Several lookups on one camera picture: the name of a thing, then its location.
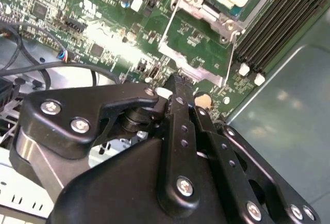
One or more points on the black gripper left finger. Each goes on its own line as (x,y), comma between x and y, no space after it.
(64,105)

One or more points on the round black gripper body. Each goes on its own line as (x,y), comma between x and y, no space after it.
(116,190)

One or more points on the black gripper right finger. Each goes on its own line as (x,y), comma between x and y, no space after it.
(227,154)

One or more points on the metal socket cover frame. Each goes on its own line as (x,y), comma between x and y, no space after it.
(206,75)

